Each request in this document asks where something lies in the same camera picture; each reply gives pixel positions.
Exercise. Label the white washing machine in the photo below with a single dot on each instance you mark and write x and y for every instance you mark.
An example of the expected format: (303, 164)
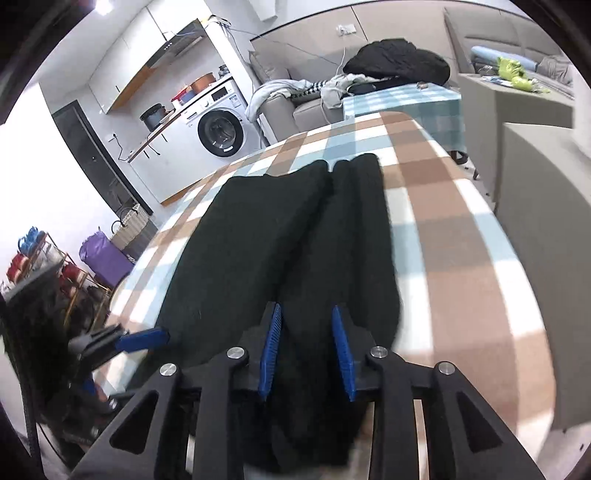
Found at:
(221, 131)

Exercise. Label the black quilted jacket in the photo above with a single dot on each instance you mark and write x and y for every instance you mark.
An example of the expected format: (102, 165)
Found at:
(397, 60)

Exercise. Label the shoe rack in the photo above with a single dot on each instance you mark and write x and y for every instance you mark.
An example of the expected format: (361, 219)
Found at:
(46, 277)

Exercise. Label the tall grey cabinet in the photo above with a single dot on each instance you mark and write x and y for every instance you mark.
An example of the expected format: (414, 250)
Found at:
(545, 258)

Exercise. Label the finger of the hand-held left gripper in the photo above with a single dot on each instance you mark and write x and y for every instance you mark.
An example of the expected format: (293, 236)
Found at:
(141, 340)

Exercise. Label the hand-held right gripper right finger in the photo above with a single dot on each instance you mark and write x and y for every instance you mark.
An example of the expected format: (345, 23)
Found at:
(344, 355)

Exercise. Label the red box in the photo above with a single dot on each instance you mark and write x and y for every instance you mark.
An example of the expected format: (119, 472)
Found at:
(182, 96)

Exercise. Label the steel range hood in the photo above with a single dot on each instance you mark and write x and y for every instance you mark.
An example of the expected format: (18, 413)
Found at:
(178, 41)

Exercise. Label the grey sofa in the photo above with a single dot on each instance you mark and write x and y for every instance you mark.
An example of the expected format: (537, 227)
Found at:
(314, 110)

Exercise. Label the grey upholstered headboard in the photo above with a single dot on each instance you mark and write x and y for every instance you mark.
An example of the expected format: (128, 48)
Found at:
(498, 32)

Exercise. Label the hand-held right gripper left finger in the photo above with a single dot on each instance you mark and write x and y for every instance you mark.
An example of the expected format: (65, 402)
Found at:
(272, 350)

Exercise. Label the grey blanket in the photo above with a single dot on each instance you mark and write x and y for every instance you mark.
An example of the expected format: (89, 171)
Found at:
(556, 69)

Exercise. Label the black cooking pot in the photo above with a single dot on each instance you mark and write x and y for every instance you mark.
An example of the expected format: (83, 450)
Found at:
(152, 117)

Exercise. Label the low grey cabinet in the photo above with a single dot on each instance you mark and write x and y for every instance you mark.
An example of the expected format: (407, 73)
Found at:
(521, 106)

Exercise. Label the blue pillow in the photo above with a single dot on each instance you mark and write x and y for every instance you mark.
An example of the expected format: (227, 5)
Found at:
(485, 53)

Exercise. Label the teal checked tablecloth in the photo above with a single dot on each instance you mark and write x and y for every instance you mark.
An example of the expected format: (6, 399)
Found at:
(406, 101)

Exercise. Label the copper pot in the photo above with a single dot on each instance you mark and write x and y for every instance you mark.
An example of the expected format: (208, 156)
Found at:
(203, 81)

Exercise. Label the woven laundry basket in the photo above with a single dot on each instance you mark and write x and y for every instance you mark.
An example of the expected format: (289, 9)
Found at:
(131, 230)

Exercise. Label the light grey cloth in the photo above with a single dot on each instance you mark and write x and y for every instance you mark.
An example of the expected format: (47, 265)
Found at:
(268, 92)

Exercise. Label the green toy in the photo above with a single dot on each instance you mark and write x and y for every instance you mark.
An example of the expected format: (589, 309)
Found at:
(512, 71)

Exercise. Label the black knit sweater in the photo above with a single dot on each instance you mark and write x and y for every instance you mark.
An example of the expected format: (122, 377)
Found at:
(258, 240)

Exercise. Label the purple bag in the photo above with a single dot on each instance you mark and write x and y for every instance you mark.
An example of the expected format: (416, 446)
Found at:
(104, 261)

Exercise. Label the white wall socket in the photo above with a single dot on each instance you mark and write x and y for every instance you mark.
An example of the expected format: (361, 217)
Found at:
(346, 29)

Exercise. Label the white wall cabinet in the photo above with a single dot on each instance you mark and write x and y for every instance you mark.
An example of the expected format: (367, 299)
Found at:
(124, 64)

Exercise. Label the brown blue checked tablecloth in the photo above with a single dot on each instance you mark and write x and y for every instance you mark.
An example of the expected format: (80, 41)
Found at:
(438, 240)

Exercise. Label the houndstooth cushion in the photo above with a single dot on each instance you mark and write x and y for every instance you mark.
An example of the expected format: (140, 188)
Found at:
(311, 90)

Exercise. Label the black door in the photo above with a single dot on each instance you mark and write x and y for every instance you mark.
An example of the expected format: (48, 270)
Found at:
(92, 152)

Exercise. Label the white kitchen base cabinet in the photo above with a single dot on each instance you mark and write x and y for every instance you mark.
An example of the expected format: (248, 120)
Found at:
(171, 157)

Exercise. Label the grey hoodie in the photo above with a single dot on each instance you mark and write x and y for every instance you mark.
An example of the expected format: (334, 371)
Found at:
(330, 94)

